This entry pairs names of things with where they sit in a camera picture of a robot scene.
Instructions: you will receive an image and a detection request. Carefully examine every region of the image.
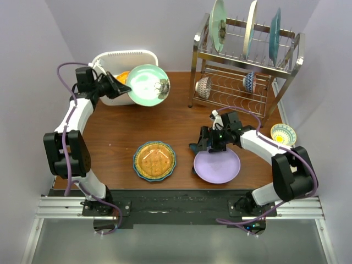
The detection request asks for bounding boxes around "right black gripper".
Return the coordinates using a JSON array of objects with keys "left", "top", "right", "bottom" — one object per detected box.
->
[{"left": 195, "top": 126, "right": 230, "bottom": 153}]

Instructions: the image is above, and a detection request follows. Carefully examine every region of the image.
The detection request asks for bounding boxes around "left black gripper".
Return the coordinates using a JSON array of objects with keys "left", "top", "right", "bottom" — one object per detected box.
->
[{"left": 91, "top": 71, "right": 131, "bottom": 100}]

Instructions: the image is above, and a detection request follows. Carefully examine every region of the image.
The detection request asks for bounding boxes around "teal star-shaped plate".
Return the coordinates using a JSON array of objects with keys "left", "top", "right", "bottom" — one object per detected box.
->
[{"left": 189, "top": 143, "right": 201, "bottom": 175}]

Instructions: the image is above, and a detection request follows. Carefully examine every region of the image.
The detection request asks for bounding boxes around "yellow dotted scalloped plate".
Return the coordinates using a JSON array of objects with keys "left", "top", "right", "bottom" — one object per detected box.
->
[{"left": 115, "top": 71, "right": 130, "bottom": 84}]

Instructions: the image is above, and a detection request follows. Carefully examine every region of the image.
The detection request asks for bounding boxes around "mint floral plate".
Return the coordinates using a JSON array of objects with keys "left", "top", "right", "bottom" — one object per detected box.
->
[
  {"left": 126, "top": 64, "right": 171, "bottom": 107},
  {"left": 209, "top": 0, "right": 227, "bottom": 53}
]

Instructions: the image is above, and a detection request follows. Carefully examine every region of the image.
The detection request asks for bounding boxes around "lilac plastic plate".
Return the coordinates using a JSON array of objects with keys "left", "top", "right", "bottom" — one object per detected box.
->
[{"left": 193, "top": 149, "right": 241, "bottom": 184}]

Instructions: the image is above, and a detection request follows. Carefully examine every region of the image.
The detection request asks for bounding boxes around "amber glass plate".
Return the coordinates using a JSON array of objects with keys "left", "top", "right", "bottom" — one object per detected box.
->
[{"left": 136, "top": 142, "right": 175, "bottom": 178}]

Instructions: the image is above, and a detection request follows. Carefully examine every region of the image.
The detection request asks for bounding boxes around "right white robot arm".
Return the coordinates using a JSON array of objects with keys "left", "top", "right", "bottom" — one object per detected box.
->
[{"left": 189, "top": 110, "right": 318, "bottom": 216}]

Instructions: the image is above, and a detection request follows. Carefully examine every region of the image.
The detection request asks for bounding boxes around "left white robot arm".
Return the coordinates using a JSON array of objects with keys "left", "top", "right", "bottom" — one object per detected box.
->
[{"left": 43, "top": 63, "right": 131, "bottom": 217}]

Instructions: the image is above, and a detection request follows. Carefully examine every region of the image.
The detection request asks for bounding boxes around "white plastic bin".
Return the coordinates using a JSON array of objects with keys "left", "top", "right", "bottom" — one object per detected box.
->
[{"left": 92, "top": 49, "right": 159, "bottom": 106}]

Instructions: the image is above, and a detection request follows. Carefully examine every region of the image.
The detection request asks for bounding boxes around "brown patterned bowl in rack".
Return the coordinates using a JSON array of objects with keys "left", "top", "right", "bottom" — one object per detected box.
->
[{"left": 195, "top": 77, "right": 212, "bottom": 100}]

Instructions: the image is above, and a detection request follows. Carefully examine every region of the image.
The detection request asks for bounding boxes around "blue zigzag bowl in rack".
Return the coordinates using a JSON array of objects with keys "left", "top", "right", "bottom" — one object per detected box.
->
[{"left": 243, "top": 72, "right": 256, "bottom": 94}]

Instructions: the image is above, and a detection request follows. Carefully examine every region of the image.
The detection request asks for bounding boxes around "blue yellow patterned bowl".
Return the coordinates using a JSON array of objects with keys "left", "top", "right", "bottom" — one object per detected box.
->
[{"left": 270, "top": 123, "right": 297, "bottom": 146}]

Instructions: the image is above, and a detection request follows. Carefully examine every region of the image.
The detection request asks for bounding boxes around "steel two-tier dish rack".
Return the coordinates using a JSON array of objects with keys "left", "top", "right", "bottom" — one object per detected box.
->
[{"left": 188, "top": 13, "right": 306, "bottom": 123}]

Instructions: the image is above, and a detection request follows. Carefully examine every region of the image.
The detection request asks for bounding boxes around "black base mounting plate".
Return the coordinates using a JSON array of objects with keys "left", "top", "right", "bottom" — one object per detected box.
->
[{"left": 67, "top": 190, "right": 277, "bottom": 234}]

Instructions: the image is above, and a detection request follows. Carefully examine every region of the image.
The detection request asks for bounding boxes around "mint floral plate in rack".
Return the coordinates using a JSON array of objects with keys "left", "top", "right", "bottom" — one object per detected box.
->
[{"left": 209, "top": 0, "right": 227, "bottom": 53}]

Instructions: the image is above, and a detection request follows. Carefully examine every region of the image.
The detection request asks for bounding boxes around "cream plate in rack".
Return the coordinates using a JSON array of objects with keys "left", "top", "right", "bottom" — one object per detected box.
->
[{"left": 242, "top": 0, "right": 257, "bottom": 60}]

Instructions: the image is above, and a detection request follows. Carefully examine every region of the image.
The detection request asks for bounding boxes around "teal plate in rack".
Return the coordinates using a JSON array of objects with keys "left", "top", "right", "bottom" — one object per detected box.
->
[{"left": 269, "top": 8, "right": 281, "bottom": 66}]

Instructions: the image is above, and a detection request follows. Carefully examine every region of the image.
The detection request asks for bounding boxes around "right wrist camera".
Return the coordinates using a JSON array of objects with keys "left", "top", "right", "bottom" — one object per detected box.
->
[{"left": 210, "top": 110, "right": 223, "bottom": 130}]

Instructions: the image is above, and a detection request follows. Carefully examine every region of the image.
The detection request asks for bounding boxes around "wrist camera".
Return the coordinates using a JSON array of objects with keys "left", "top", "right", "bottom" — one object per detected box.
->
[
  {"left": 210, "top": 110, "right": 223, "bottom": 130},
  {"left": 89, "top": 60, "right": 106, "bottom": 75}
]

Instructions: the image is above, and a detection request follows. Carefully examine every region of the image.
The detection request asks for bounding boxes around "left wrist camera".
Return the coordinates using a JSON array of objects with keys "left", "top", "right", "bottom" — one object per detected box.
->
[{"left": 89, "top": 60, "right": 106, "bottom": 75}]

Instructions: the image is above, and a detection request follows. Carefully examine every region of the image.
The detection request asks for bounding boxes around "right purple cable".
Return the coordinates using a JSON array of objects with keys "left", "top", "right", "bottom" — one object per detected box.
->
[{"left": 216, "top": 106, "right": 319, "bottom": 234}]

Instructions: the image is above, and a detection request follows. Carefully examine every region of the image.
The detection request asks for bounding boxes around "purple cable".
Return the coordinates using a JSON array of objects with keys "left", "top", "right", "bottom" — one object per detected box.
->
[
  {"left": 216, "top": 106, "right": 319, "bottom": 234},
  {"left": 56, "top": 62, "right": 123, "bottom": 235}
]

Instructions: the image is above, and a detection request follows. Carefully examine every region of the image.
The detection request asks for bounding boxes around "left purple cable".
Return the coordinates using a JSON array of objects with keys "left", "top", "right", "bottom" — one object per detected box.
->
[{"left": 56, "top": 62, "right": 123, "bottom": 235}]

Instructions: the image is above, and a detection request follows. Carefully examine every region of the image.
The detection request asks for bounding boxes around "aluminium rail frame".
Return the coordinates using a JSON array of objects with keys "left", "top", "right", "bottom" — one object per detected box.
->
[{"left": 21, "top": 196, "right": 114, "bottom": 263}]

